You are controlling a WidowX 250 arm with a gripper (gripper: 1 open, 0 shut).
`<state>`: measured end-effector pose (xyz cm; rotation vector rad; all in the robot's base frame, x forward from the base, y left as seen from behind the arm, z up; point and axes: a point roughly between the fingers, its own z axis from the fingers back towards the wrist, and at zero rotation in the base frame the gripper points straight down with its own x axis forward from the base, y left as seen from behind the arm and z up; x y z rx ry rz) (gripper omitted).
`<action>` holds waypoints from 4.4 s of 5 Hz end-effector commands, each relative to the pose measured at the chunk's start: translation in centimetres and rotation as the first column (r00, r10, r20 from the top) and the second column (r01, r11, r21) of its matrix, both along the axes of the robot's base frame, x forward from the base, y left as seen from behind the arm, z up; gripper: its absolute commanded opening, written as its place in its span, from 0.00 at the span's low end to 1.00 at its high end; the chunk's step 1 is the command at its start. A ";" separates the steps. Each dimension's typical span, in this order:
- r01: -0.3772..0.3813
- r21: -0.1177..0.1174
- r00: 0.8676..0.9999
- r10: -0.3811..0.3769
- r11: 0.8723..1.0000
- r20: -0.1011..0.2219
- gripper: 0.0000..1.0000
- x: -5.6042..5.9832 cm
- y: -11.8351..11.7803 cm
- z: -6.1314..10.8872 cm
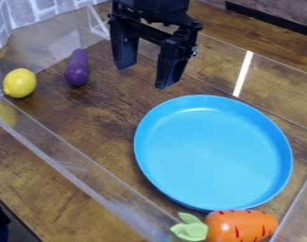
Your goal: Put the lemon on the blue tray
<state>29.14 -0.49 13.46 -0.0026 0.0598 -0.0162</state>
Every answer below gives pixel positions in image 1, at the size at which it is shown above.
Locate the purple toy eggplant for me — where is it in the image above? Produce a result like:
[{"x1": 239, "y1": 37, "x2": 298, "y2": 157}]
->
[{"x1": 65, "y1": 48, "x2": 89, "y2": 87}]

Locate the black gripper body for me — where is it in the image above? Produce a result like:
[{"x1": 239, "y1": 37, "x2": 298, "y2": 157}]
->
[{"x1": 109, "y1": 0, "x2": 203, "y2": 43}]

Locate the yellow toy lemon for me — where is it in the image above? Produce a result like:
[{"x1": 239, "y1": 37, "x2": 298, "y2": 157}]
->
[{"x1": 3, "y1": 68, "x2": 37, "y2": 98}]

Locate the orange toy carrot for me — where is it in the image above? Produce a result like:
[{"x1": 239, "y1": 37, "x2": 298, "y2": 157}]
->
[{"x1": 171, "y1": 210, "x2": 278, "y2": 242}]

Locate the clear acrylic enclosure wall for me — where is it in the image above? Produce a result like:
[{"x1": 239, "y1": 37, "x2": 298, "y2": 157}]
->
[{"x1": 0, "y1": 0, "x2": 307, "y2": 242}]

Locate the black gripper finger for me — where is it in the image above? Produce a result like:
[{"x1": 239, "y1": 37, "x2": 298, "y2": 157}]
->
[
  {"x1": 155, "y1": 29, "x2": 198, "y2": 90},
  {"x1": 110, "y1": 20, "x2": 139, "y2": 69}
]

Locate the grey patterned curtain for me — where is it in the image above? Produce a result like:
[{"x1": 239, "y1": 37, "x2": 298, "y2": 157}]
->
[{"x1": 0, "y1": 0, "x2": 109, "y2": 49}]

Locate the blue round tray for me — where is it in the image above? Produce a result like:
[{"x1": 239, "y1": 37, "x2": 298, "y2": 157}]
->
[{"x1": 134, "y1": 95, "x2": 294, "y2": 211}]

